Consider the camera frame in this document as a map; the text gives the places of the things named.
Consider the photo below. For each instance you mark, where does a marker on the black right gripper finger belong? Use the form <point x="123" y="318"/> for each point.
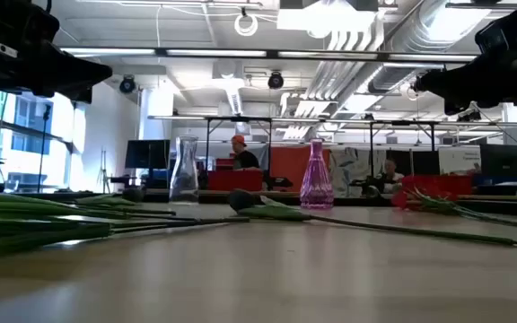
<point x="455" y="108"/>
<point x="460" y="81"/>

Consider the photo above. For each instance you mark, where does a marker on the overhead light bar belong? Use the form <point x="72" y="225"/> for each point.
<point x="218" y="53"/>

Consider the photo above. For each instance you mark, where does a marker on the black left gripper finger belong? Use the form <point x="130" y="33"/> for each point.
<point x="79" y="72"/>
<point x="76" y="95"/>

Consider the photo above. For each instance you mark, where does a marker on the small red bin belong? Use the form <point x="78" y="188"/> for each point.
<point x="224" y="163"/>

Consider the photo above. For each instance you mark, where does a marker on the black light stand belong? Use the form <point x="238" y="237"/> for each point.
<point x="43" y="148"/>

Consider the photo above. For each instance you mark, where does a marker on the black ceiling camera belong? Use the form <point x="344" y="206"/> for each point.
<point x="127" y="85"/>
<point x="468" y="116"/>
<point x="275" y="81"/>

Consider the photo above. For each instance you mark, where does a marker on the silver ventilation duct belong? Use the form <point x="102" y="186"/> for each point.
<point x="415" y="31"/>

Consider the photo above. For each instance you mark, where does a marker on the black metal frame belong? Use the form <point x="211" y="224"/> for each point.
<point x="269" y="134"/>

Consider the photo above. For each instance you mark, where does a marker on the white sign board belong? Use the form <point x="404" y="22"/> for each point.
<point x="459" y="159"/>

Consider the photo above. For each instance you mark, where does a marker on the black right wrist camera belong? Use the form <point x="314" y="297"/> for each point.
<point x="498" y="33"/>

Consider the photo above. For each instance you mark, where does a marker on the purple glass vase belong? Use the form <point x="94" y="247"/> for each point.
<point x="317" y="188"/>

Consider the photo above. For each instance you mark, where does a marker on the clear glass vase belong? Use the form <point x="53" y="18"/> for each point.
<point x="184" y="184"/>

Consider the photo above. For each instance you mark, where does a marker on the floral patterned board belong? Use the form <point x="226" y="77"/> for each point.
<point x="353" y="168"/>

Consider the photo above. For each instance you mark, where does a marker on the orange partition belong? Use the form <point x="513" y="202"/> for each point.
<point x="287" y="166"/>

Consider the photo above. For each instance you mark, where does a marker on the large red bin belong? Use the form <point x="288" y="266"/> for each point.
<point x="442" y="184"/>
<point x="235" y="180"/>

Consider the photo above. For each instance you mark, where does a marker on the tripod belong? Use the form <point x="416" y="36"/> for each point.
<point x="104" y="179"/>

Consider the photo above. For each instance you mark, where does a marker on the black monitor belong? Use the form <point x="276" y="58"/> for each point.
<point x="147" y="154"/>
<point x="501" y="160"/>

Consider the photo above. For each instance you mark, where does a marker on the person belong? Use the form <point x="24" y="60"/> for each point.
<point x="391" y="168"/>
<point x="246" y="159"/>

